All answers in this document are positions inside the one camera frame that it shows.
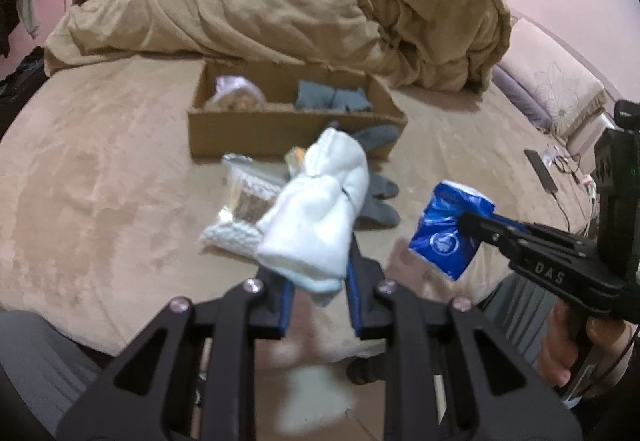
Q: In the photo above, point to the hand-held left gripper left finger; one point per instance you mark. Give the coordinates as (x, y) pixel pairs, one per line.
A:
(286, 307)

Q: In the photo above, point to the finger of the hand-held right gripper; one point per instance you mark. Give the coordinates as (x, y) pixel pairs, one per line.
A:
(545, 232)
(482, 230)

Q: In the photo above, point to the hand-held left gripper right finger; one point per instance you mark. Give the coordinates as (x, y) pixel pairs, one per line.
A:
(353, 292)

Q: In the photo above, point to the blue tissue packet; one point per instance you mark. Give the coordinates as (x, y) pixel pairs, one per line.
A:
(442, 233)

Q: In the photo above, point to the white socks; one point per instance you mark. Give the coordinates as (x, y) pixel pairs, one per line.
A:
(320, 216)

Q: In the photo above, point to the cardboard box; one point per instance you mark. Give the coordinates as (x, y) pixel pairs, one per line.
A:
(250, 131)

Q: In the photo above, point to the person's right hand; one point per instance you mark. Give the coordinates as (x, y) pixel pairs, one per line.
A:
(607, 351)

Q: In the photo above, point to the black phone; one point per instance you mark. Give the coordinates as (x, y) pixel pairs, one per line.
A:
(540, 171)

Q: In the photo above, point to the dark grey socks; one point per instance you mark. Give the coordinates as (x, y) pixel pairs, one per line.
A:
(380, 201)

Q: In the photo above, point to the clear snack packet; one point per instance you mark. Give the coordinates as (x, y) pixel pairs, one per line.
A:
(245, 216)

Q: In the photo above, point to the dark grey sock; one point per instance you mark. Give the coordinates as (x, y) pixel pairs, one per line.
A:
(377, 136)

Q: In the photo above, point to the yellow snack packet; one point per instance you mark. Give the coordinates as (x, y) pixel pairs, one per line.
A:
(295, 161)

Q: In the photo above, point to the pale embroidered pillow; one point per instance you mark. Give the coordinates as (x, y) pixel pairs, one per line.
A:
(550, 71)

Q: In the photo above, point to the grey socks pair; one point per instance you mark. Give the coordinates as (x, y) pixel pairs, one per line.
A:
(332, 97)

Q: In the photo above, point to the beige bed cover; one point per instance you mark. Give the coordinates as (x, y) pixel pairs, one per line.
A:
(115, 181)

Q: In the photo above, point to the purple white snack bag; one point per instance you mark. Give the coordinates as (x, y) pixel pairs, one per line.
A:
(235, 93)

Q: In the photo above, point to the person's grey trousers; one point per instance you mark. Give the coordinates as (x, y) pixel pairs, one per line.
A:
(40, 371)

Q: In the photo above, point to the tan blanket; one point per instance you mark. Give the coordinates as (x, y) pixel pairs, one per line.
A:
(280, 6)

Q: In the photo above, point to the black bag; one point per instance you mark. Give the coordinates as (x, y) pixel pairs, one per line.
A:
(20, 86)

